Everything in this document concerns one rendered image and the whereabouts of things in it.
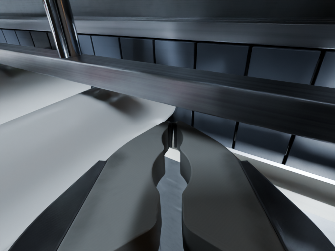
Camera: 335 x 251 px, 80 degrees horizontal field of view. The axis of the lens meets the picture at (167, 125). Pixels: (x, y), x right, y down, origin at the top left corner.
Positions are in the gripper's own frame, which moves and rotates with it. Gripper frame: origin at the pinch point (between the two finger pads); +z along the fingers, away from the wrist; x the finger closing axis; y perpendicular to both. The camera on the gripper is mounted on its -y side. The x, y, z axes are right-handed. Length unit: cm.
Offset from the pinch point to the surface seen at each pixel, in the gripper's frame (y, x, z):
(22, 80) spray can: -1.0, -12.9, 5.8
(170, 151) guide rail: 4.0, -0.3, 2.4
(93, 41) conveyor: -3.2, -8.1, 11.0
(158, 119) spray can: 1.5, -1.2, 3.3
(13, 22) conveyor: -4.7, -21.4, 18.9
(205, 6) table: -5.9, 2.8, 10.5
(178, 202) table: 22.5, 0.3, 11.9
